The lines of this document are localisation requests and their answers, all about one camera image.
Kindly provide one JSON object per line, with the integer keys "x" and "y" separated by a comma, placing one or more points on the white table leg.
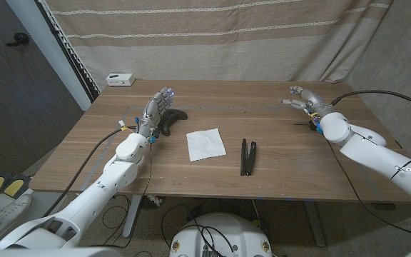
{"x": 132, "y": 214}

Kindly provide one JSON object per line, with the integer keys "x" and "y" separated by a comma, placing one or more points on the black game controller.
{"x": 173, "y": 116}

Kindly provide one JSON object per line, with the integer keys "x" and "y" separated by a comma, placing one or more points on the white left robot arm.
{"x": 95, "y": 192}

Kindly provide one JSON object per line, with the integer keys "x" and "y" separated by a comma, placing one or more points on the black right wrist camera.
{"x": 314, "y": 125}

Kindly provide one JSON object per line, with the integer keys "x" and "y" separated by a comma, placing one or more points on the white sneaker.
{"x": 7, "y": 216}

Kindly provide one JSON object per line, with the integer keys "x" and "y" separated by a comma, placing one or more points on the black stapler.
{"x": 243, "y": 157}

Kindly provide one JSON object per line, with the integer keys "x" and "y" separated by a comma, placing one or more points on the black white floor brush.
{"x": 152, "y": 201}

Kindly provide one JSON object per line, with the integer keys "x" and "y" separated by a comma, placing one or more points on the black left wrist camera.
{"x": 155, "y": 135}

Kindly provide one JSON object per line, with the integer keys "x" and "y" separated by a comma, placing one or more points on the white power strip box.
{"x": 120, "y": 79}

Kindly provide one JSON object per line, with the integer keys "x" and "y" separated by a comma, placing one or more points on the beige striped curtain backdrop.
{"x": 209, "y": 46}

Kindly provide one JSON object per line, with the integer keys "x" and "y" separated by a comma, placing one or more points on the white door frame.
{"x": 48, "y": 46}

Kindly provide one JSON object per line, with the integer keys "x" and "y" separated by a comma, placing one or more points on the white robot torso base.
{"x": 234, "y": 232}

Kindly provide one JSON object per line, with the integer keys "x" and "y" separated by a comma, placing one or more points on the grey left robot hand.
{"x": 152, "y": 110}

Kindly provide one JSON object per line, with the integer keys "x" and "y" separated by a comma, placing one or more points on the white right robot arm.
{"x": 376, "y": 153}

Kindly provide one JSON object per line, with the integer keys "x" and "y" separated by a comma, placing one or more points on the white tissue sheet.
{"x": 205, "y": 144}

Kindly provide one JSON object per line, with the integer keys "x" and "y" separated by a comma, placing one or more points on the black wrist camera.
{"x": 314, "y": 125}
{"x": 155, "y": 135}

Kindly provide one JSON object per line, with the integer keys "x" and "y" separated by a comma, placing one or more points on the dark wooden door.
{"x": 13, "y": 107}

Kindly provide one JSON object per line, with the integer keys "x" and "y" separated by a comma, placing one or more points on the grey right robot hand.
{"x": 314, "y": 101}

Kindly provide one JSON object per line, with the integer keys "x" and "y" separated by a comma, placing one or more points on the grey table leg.
{"x": 314, "y": 221}

